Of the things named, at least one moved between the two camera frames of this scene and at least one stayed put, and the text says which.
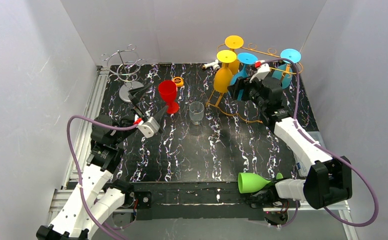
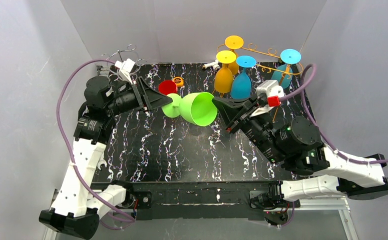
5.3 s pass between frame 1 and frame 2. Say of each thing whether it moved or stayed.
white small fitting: stayed
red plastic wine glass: stayed
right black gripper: moved
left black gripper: moved
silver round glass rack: stayed
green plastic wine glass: moved
